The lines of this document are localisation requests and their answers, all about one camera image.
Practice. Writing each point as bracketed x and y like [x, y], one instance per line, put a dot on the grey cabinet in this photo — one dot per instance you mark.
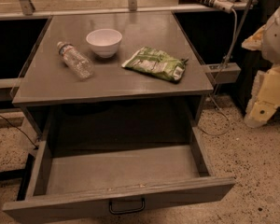
[115, 105]

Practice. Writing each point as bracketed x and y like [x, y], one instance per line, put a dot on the dark cabinet at right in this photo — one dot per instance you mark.
[252, 63]

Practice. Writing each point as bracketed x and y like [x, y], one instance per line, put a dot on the white ceramic bowl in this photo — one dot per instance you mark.
[104, 42]

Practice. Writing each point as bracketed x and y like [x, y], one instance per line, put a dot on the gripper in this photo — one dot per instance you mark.
[277, 39]

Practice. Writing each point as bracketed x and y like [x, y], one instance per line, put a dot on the black drawer handle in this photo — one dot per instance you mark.
[123, 207]

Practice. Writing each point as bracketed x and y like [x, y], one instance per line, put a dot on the green chip bag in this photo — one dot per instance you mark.
[157, 63]

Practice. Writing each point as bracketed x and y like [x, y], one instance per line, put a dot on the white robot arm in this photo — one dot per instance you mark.
[273, 21]

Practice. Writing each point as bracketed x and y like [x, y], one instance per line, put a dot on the clear plastic water bottle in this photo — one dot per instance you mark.
[79, 63]

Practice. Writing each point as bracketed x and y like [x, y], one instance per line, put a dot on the grey metal bracket block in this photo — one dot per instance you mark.
[222, 75]

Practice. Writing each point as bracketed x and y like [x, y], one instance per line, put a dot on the grey top drawer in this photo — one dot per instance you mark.
[72, 180]

